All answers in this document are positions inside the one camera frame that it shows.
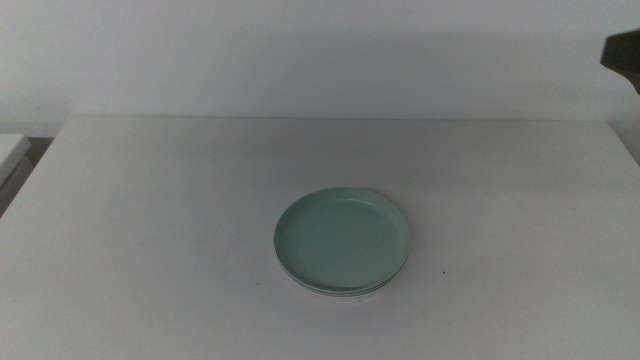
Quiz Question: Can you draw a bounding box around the pale blue shallow bowl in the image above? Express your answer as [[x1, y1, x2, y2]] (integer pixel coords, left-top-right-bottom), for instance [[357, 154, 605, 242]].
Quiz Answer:
[[274, 252, 409, 297]]

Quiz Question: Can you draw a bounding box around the white side table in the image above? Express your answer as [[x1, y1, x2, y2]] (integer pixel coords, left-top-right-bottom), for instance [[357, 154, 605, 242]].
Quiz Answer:
[[0, 133, 36, 217]]

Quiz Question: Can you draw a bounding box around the pale green shallow bowl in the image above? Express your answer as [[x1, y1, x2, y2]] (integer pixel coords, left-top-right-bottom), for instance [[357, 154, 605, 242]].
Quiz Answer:
[[273, 186, 412, 294]]

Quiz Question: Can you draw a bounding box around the white shallow bowl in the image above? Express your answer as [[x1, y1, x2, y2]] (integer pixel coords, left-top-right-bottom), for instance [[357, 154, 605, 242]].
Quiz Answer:
[[276, 257, 401, 300]]

